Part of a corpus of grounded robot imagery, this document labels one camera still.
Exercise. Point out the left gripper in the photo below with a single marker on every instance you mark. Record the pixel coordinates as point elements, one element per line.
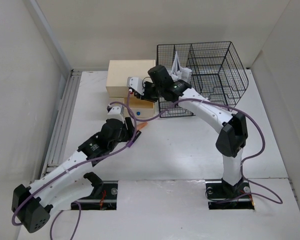
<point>128,130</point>

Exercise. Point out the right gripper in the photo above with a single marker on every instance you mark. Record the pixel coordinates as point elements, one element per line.
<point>138,95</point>

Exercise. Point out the purple cap black highlighter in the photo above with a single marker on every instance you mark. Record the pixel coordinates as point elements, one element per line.
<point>133,140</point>

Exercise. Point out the orange translucent highlighter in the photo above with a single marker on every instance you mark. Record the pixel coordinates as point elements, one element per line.
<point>141,125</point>

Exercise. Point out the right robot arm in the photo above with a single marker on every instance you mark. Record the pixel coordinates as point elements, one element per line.
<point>231,128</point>

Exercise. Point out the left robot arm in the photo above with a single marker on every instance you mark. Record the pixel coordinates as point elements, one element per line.
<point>32,205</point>

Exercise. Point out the cream drawer cabinet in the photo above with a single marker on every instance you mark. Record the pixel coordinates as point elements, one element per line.
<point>123,75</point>

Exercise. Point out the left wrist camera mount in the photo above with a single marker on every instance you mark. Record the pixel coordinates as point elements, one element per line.
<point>116,112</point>

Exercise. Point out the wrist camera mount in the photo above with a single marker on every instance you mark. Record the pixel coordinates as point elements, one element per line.
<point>136,84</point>
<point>116,112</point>

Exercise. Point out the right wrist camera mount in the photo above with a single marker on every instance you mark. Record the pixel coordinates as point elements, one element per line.
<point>136,84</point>

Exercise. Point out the aluminium rail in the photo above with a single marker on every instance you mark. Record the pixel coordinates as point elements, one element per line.
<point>54,155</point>

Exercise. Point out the black wire mesh organizer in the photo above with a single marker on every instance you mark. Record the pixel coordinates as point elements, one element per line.
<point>217,71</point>

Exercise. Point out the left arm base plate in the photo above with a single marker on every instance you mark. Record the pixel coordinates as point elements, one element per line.
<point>101,200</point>

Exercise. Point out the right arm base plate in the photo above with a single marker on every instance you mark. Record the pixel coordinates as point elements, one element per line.
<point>223,196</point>

